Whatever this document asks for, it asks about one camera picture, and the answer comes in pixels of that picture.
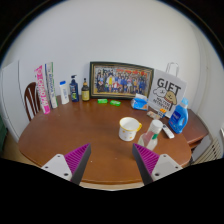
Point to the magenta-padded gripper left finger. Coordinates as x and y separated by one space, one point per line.
78 159

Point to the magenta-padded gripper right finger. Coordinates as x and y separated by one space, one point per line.
146 159

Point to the clear bottle with green label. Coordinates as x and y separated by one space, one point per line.
154 127

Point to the white remote control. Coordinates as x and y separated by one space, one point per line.
168 131

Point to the white mug with yellow rim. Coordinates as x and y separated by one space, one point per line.
127 128

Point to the colourful puzzle cube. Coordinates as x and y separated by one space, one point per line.
162 112

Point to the blue detergent bottle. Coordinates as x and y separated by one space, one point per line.
178 118

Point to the small green packet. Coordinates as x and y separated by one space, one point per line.
115 103
102 101

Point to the white radiator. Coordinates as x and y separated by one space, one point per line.
211 151

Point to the amber bottle with black cap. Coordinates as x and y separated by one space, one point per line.
85 93

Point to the white bottle with blue cap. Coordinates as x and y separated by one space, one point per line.
64 94

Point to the white paper gift bag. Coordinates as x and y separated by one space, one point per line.
166 91

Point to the brown wooden chair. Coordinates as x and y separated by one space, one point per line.
31 100

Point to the pink and white long box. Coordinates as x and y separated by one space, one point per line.
42 90

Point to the green and white long box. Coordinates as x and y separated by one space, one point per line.
51 85

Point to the framed group photo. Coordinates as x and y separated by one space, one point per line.
120 80

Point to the white flat panel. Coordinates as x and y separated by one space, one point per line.
11 96

